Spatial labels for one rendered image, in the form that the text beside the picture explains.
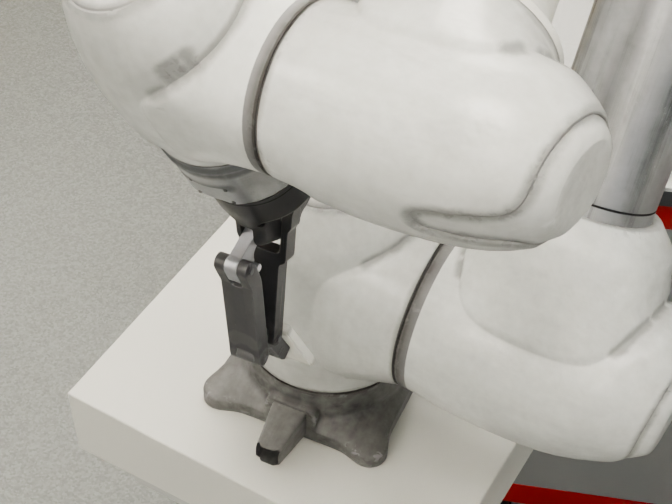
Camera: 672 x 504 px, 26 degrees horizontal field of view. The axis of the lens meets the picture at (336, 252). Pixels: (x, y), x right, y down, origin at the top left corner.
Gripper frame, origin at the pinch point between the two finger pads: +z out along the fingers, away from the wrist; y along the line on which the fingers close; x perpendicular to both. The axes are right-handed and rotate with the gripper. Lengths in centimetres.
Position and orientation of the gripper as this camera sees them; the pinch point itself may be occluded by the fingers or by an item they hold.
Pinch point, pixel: (331, 271)
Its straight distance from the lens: 109.3
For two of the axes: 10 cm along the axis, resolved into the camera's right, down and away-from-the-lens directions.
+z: 2.5, 4.0, 8.8
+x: 8.8, 2.9, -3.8
